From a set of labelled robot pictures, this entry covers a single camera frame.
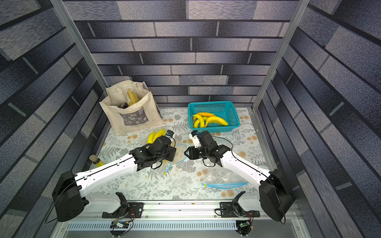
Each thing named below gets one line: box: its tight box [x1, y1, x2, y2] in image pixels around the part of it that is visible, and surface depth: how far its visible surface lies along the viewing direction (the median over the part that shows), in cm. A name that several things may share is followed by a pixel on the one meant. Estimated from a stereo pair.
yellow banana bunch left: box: [146, 128, 168, 144], surface depth 97 cm
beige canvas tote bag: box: [98, 80, 164, 135], surface depth 97 cm
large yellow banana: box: [191, 114, 205, 128], surface depth 109 cm
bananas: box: [191, 112, 229, 129], surface depth 108 cm
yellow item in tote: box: [126, 88, 140, 107], surface depth 97 cm
